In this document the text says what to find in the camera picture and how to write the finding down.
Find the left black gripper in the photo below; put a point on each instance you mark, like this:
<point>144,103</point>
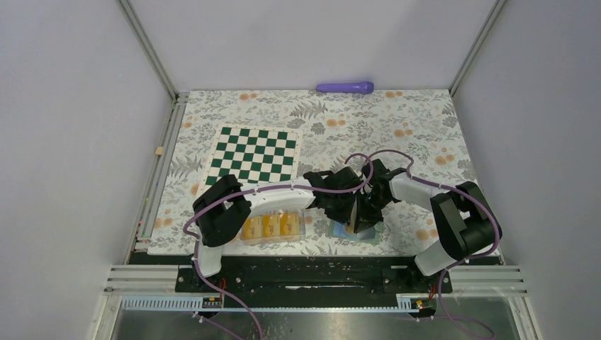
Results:
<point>345,215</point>

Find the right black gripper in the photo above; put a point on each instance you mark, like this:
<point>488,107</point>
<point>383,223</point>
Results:
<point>365,219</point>

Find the green leather card holder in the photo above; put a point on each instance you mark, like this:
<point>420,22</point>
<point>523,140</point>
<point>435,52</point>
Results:
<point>369,236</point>

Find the clear plastic card box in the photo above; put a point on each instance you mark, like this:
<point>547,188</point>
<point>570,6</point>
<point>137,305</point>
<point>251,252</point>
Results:
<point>281,238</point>

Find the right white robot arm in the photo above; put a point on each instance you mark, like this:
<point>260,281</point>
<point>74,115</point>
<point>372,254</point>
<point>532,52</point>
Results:
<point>464,221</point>

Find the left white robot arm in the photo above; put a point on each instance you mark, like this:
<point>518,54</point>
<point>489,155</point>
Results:
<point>221,210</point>

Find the floral tablecloth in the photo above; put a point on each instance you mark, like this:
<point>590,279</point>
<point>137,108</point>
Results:
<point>337,129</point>

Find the green white chessboard mat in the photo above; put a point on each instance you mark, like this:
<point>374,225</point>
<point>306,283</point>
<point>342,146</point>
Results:
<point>253,154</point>

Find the purple cylinder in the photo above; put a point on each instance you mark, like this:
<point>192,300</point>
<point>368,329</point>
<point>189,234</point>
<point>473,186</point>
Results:
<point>365,87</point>

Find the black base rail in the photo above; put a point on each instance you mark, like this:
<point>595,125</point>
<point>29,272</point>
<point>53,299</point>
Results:
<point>323,281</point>

